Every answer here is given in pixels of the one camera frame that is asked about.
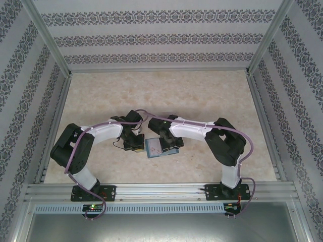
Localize aluminium frame post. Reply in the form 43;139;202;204
245;0;296;76
22;0;73;77

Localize pink white card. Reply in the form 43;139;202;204
147;138;162;156

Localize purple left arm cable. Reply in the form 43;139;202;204
66;108;152;222

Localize teal card holder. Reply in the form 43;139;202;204
145;138;180;159

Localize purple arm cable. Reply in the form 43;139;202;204
141;109;254;219
66;108;152;222

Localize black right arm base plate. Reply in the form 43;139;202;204
204;184;252;202

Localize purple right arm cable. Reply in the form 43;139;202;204
141;109;254;219

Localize left controller board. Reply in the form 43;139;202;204
82;204;104;212

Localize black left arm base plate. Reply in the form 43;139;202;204
72;185;117;202

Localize aluminium mounting rail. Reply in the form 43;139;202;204
24;181;296;202

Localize grey metal panel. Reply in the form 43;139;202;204
25;213;307;242

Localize aluminium frame cross beam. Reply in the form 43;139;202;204
69;67;249;73

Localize aluminium table side rail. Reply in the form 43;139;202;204
246;73;288;182
34;75;73;184

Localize grey slotted cable duct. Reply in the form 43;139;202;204
34;203;226;213

